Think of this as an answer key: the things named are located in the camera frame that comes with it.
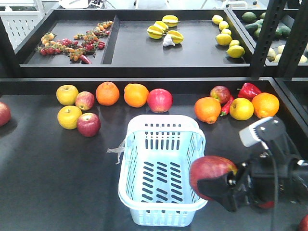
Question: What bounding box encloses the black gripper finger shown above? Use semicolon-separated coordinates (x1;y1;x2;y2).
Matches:
197;173;237;212

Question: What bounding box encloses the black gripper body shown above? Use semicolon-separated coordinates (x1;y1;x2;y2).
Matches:
234;154;301;207

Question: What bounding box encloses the dark red apple front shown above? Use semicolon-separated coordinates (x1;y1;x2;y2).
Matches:
189;155;238;201

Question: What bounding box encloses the dark red apple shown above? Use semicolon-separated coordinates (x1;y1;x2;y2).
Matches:
189;155;238;201
298;215;308;231

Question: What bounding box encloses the light blue plastic basket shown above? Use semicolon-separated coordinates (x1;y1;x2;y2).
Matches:
113;115;206;227

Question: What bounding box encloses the red apple bottom edge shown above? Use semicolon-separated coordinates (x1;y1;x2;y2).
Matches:
257;201;274;209

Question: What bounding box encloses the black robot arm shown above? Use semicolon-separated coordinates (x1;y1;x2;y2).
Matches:
190;153;308;212

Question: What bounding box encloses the dark red apple far right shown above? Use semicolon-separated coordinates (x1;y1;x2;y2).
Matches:
298;215;308;231

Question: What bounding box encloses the yellow apple in group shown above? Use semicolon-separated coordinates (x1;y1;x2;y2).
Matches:
230;98;254;121

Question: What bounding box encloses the orange right of group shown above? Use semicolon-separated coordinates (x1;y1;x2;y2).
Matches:
251;92;280;119

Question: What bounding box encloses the orange of group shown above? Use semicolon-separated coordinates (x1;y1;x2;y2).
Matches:
194;97;221;124
251;92;280;119

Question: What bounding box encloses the red chili pepper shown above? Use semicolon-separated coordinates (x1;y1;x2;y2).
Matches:
220;95;234;116

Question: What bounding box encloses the orange left of group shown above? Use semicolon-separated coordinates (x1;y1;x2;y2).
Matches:
194;97;221;124

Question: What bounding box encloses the red bell pepper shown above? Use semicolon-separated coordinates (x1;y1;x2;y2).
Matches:
238;82;262;101

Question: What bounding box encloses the red-green apple behind group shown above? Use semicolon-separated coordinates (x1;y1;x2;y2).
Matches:
210;86;231;104

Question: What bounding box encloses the pink red apple middle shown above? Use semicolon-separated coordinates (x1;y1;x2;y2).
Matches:
147;89;173;113

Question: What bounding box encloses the orange near pink apple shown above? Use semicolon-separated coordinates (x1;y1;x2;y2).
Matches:
124;83;149;108

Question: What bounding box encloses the large lemon front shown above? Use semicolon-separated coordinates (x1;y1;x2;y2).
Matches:
227;45;245;58

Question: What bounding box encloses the large lemon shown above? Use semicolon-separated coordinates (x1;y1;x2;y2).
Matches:
215;33;232;46
227;45;245;58

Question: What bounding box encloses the large lemon middle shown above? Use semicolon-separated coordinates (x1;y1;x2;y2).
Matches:
215;33;232;46

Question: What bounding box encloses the red apple front left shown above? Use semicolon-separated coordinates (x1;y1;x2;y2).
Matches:
77;113;101;137

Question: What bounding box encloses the orange with navel top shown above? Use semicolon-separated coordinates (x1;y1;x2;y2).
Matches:
96;81;120;106

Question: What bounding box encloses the white garlic bulb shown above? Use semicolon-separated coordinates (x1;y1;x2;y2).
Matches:
163;34;175;47

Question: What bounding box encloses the yellow starfruit right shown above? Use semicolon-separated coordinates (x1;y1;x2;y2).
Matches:
167;30;184;44

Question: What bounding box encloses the yellow starfruit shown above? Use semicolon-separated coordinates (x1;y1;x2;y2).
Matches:
162;15;179;27
167;30;184;44
147;25;164;39

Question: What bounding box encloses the small red striped apple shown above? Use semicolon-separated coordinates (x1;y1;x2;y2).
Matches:
75;91;95;111

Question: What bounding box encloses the yellow starfruit left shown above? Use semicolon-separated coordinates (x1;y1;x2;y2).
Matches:
147;25;164;39

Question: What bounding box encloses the yellow apple front left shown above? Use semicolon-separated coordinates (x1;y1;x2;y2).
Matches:
57;105;82;130

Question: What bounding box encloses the yellow starfruit back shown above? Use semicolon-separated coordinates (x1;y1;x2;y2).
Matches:
162;15;179;27

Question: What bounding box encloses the yellow apple back left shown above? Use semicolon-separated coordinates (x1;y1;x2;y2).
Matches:
56;85;79;106

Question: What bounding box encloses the black wooden produce stand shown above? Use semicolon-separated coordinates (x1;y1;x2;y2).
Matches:
0;9;308;231

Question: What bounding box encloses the cherry tomato vine bunch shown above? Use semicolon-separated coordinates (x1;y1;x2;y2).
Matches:
35;20;114;64

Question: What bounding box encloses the red apple at stand corner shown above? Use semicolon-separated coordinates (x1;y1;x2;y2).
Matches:
0;102;11;127

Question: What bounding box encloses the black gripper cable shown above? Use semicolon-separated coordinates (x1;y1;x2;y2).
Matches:
267;144;280;231

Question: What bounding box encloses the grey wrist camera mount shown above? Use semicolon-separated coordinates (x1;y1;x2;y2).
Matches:
239;116;286;147

